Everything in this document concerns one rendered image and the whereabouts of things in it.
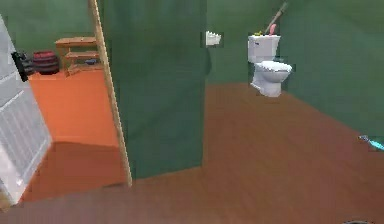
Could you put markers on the small yellow object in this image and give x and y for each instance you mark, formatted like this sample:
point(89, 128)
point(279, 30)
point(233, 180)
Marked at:
point(258, 33)

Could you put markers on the dark blue bowl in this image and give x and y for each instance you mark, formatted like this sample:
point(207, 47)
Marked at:
point(90, 61)

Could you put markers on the pink bottle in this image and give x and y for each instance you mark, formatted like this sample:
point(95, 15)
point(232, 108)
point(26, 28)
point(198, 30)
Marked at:
point(272, 29)

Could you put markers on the wooden shelf unit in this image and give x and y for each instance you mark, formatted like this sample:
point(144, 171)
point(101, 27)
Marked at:
point(78, 53)

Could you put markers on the white panelled room door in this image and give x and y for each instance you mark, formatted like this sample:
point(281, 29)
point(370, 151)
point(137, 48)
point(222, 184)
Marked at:
point(20, 126)

